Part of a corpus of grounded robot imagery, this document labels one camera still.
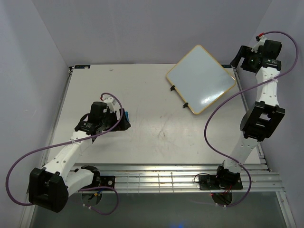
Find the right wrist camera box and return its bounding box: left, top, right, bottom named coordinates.
left=251, top=33, right=267, bottom=53

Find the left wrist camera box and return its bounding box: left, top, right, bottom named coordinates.
left=100, top=96, right=117, bottom=110

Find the aluminium table frame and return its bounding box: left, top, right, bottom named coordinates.
left=19, top=64, right=297, bottom=228

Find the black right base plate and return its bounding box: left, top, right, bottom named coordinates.
left=198, top=174, right=243, bottom=190

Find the blue bone shaped eraser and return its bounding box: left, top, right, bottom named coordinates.
left=125, top=111, right=130, bottom=122

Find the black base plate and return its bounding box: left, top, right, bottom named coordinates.
left=97, top=176, right=116, bottom=189
left=198, top=174, right=243, bottom=190

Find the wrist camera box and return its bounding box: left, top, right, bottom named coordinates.
left=100, top=96, right=117, bottom=110
left=251, top=33, right=267, bottom=53

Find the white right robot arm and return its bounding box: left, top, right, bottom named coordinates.
left=214, top=37, right=285, bottom=189

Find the black XDOF label right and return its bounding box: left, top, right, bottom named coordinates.
left=221, top=64, right=232, bottom=68

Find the black xdof label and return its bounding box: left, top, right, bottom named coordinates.
left=221, top=64, right=232, bottom=68
left=74, top=65, right=91, bottom=69

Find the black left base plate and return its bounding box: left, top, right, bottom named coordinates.
left=97, top=176, right=116, bottom=189

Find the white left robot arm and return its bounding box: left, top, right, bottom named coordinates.
left=28, top=94, right=131, bottom=212

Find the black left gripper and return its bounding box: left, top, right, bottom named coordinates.
left=100, top=108, right=131, bottom=132

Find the yellow framed whiteboard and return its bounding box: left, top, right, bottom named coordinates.
left=166, top=45, right=236, bottom=115

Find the black XDOF label left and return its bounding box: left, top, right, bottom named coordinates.
left=74, top=65, right=91, bottom=69

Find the black wire easel stand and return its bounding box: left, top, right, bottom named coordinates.
left=170, top=85, right=189, bottom=108

